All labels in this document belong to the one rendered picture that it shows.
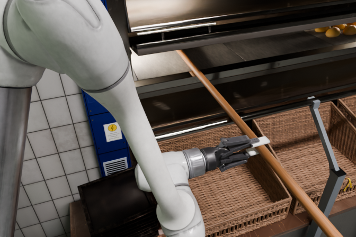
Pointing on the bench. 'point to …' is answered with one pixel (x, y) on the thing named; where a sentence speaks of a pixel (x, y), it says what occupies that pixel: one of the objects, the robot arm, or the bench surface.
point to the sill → (243, 67)
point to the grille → (115, 165)
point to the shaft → (322, 221)
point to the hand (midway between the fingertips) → (258, 146)
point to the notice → (112, 131)
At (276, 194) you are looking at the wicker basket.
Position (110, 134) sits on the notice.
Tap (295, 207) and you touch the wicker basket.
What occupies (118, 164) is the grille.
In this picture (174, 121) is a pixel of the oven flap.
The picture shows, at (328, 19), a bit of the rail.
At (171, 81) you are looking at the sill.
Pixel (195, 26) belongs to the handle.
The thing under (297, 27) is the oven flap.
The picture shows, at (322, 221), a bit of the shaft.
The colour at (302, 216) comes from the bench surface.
